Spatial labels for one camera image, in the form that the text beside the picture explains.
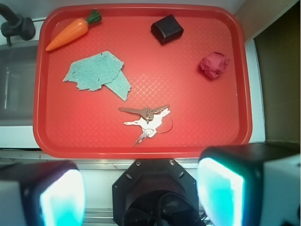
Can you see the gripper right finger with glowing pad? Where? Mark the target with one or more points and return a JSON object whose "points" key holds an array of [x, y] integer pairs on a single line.
{"points": [[250, 185]]}

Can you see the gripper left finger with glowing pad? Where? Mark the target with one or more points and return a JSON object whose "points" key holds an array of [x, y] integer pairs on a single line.
{"points": [[47, 193]]}

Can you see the orange toy carrot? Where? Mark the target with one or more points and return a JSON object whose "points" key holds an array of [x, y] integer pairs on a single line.
{"points": [[74, 30]]}

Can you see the red plastic tray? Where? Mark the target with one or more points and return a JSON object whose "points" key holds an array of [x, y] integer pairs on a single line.
{"points": [[73, 123]]}

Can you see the silver key bunch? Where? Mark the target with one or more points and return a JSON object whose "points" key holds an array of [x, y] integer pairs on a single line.
{"points": [[150, 120]]}

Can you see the crumpled red paper ball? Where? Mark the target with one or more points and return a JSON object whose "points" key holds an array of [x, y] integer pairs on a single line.
{"points": [[214, 64]]}

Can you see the teal knitted cloth piece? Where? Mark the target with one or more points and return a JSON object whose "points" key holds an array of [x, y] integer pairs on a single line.
{"points": [[103, 69]]}

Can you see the steel sink basin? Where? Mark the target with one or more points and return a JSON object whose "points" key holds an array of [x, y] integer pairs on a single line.
{"points": [[17, 80]]}

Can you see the black faucet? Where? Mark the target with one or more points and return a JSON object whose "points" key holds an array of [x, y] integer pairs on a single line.
{"points": [[16, 25]]}

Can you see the black folded wallet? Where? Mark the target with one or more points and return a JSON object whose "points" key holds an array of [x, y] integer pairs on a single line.
{"points": [[166, 29]]}

